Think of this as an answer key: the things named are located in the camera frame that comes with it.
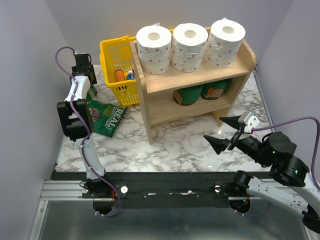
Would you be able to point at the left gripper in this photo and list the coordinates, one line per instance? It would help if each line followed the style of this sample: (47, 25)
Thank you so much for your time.
(91, 70)

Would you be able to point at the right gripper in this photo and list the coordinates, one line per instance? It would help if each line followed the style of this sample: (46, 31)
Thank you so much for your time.
(219, 144)

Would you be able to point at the green brown roll front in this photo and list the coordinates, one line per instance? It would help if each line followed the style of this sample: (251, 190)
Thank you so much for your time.
(214, 90)

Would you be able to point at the floral paper towel roll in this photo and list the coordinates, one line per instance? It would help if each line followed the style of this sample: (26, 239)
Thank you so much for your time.
(188, 46)
(224, 41)
(154, 49)

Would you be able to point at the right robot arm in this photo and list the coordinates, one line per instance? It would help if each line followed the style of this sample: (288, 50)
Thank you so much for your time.
(275, 151)

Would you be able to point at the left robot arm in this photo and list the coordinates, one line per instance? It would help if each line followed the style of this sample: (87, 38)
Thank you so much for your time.
(77, 124)

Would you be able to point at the wooden two-tier shelf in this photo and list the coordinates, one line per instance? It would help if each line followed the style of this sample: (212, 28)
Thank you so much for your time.
(156, 91)

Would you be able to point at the yellow plastic shopping basket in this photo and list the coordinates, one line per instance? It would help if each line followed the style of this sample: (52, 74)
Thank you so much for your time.
(116, 54)

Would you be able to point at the orange bottle in basket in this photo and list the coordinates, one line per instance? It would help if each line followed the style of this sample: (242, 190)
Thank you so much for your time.
(119, 76)

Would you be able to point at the blue white bottle in basket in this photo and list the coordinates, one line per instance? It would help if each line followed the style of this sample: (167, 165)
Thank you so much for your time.
(130, 75)

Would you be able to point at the green crisps bag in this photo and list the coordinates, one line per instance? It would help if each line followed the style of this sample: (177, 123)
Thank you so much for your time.
(106, 117)

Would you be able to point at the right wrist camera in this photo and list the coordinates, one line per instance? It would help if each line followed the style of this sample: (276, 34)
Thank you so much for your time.
(248, 121)

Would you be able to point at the black front rail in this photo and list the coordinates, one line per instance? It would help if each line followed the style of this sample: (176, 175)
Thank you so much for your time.
(157, 190)

